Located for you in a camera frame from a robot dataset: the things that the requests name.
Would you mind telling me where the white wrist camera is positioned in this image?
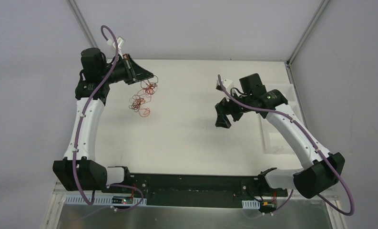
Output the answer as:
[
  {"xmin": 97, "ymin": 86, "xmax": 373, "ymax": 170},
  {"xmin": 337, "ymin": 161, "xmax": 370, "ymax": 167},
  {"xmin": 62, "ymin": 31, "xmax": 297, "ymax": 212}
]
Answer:
[
  {"xmin": 107, "ymin": 37, "xmax": 124, "ymax": 57},
  {"xmin": 216, "ymin": 79, "xmax": 234, "ymax": 93}
]

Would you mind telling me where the left aluminium corner post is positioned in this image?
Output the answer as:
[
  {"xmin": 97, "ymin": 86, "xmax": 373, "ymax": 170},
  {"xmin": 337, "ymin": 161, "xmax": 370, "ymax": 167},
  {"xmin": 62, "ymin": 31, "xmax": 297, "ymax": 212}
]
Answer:
[{"xmin": 66, "ymin": 0, "xmax": 98, "ymax": 48}]

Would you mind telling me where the left green controller board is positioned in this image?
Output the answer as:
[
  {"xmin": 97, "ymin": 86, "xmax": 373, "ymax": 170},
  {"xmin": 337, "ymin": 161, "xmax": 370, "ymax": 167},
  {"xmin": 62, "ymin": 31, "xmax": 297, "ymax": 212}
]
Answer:
[{"xmin": 112, "ymin": 196, "xmax": 133, "ymax": 205}]

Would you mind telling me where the left white slotted cable duct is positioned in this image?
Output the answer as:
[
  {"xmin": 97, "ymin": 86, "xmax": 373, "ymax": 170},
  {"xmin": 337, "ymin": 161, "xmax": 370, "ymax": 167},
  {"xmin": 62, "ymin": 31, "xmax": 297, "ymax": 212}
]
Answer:
[{"xmin": 65, "ymin": 194, "xmax": 147, "ymax": 207}]

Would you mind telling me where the aluminium corner post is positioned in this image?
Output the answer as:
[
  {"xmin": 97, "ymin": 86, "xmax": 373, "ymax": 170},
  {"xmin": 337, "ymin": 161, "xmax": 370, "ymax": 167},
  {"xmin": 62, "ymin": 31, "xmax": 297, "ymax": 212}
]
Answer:
[
  {"xmin": 66, "ymin": 0, "xmax": 98, "ymax": 48},
  {"xmin": 286, "ymin": 0, "xmax": 331, "ymax": 68}
]

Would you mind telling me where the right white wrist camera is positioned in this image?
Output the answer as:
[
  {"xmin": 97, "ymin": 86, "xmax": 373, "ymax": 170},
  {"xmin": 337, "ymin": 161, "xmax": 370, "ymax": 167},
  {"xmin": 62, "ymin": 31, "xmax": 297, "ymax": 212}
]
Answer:
[{"xmin": 216, "ymin": 79, "xmax": 234, "ymax": 93}]

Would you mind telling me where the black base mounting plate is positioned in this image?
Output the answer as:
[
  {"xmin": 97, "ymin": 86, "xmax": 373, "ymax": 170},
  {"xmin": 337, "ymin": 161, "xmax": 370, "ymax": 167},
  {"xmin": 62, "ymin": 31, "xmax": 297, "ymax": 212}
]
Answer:
[{"xmin": 103, "ymin": 173, "xmax": 288, "ymax": 208}]

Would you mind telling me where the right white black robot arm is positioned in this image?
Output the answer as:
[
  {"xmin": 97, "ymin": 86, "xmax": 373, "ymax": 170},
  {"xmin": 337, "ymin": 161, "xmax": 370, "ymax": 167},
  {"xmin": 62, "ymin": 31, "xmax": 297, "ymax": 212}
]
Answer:
[{"xmin": 215, "ymin": 73, "xmax": 345, "ymax": 198}]

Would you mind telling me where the white foam compartment tray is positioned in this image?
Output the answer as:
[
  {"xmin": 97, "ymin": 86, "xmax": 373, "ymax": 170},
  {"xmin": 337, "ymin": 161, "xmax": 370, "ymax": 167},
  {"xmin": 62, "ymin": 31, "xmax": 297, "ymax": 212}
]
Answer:
[{"xmin": 261, "ymin": 83, "xmax": 304, "ymax": 156}]

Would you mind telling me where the right aluminium corner post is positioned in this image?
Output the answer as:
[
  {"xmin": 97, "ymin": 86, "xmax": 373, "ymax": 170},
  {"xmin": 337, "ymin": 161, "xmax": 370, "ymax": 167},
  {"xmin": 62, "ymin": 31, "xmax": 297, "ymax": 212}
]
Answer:
[{"xmin": 286, "ymin": 0, "xmax": 331, "ymax": 68}]

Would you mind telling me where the aluminium front frame rail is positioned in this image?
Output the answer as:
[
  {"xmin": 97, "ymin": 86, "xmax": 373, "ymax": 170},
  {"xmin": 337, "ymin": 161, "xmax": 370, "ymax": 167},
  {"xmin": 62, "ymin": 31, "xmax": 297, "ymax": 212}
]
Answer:
[{"xmin": 53, "ymin": 173, "xmax": 339, "ymax": 201}]

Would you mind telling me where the red thin wire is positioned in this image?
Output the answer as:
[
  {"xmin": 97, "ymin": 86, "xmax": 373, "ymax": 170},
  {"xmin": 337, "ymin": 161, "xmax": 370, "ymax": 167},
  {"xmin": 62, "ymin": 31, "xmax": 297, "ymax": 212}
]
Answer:
[{"xmin": 129, "ymin": 74, "xmax": 159, "ymax": 118}]

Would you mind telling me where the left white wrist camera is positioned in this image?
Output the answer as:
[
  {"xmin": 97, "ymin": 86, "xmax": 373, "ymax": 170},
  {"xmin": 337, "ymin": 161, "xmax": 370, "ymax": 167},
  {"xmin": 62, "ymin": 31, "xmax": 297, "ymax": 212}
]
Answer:
[{"xmin": 107, "ymin": 37, "xmax": 124, "ymax": 57}]

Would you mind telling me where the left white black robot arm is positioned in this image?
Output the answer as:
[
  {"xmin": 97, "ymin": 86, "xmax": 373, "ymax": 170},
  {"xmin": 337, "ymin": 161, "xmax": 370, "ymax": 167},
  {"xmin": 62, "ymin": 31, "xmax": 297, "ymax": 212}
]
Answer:
[{"xmin": 52, "ymin": 48, "xmax": 154, "ymax": 193}]

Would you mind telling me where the white slotted cable duct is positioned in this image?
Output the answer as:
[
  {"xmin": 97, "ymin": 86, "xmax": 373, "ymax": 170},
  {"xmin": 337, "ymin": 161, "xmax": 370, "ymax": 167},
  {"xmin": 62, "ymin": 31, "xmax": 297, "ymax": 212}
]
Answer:
[
  {"xmin": 65, "ymin": 194, "xmax": 147, "ymax": 207},
  {"xmin": 242, "ymin": 200, "xmax": 260, "ymax": 210}
]

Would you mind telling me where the right white slotted cable duct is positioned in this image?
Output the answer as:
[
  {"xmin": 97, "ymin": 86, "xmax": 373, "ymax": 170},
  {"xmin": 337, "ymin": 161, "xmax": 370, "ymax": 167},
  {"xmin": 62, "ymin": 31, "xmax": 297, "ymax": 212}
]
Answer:
[{"xmin": 242, "ymin": 200, "xmax": 260, "ymax": 210}]

